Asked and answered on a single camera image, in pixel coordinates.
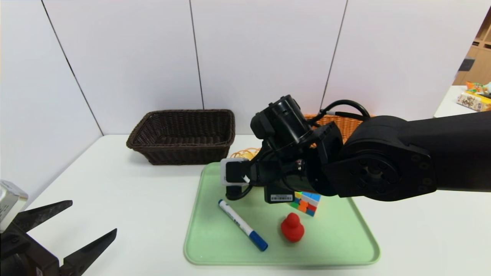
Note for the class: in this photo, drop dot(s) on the red rubber duck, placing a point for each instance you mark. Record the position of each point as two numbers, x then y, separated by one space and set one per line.
292 230

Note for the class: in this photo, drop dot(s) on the dark brown wicker basket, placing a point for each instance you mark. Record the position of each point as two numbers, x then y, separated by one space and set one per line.
180 149

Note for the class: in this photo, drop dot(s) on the small yellow oval wicker basket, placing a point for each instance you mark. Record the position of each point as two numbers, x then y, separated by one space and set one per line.
245 154

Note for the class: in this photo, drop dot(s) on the yellow printed snack box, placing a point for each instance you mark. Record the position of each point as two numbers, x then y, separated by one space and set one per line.
473 101

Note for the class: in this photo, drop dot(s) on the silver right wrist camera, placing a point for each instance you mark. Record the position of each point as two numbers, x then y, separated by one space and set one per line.
226 172

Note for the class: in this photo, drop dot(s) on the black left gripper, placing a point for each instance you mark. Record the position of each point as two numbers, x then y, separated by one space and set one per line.
20 256

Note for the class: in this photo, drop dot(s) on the light wooden shelf unit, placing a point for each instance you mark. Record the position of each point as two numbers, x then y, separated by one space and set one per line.
481 50

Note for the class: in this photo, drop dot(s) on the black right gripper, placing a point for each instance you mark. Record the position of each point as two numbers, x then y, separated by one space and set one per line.
280 196

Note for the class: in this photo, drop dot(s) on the light green plastic tray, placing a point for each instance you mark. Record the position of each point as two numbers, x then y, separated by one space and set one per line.
215 237

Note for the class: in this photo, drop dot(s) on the colourful snack bag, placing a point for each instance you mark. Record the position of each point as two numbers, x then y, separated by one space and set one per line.
479 87

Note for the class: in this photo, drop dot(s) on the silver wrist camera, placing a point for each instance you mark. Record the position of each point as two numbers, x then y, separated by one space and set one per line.
226 172
9 203

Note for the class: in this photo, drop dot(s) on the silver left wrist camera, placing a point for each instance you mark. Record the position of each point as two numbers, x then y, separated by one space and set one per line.
9 203

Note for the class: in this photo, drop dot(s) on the blue and white marker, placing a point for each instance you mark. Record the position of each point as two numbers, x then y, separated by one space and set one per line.
241 224

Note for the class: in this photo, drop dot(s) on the orange rectangular wicker basket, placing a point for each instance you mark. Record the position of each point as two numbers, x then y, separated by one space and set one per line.
347 124

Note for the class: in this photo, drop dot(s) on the colourful puzzle cube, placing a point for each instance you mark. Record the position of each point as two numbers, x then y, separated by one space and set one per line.
307 203

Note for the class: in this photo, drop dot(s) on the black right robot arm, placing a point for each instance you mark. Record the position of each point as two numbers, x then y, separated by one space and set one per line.
383 165

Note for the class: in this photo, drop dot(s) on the white side table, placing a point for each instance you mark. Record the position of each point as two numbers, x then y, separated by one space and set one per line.
448 103

